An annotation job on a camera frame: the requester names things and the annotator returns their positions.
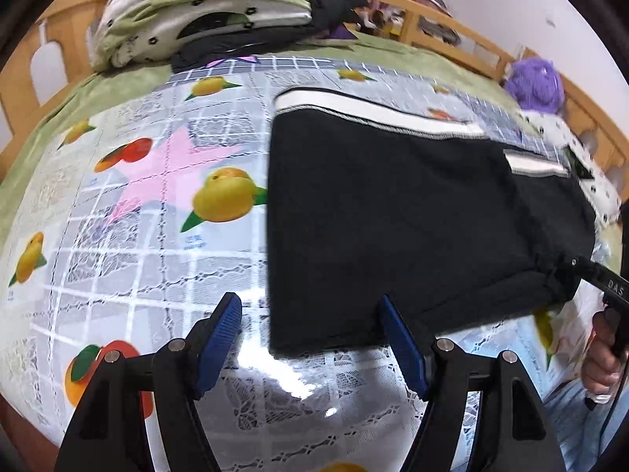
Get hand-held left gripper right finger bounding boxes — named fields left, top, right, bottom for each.
left=377, top=295, right=566, bottom=472

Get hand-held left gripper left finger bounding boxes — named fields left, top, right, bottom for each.
left=54, top=292, right=244, bottom=472

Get black pants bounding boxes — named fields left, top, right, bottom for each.
left=265, top=87, right=599, bottom=356

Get person's right hand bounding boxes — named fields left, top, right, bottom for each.
left=581, top=311, right=624, bottom=402

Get white flower pillow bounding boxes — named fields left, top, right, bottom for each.
left=520, top=107, right=624, bottom=229

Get fruit print plastic sheet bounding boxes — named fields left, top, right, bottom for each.
left=0, top=54, right=615, bottom=472

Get person's blue jeans leg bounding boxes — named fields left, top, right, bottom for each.
left=544, top=378, right=621, bottom=472

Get purple plush toy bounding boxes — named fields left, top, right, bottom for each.
left=505, top=57, right=565, bottom=115

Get green blanket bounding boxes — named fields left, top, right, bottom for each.
left=0, top=34, right=541, bottom=217

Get cardboard box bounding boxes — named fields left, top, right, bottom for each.
left=388, top=10, right=411, bottom=37

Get folded white flower quilt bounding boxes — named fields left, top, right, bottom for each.
left=92, top=0, right=314, bottom=68

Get wooden bed frame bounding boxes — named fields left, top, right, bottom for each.
left=0, top=0, right=629, bottom=185

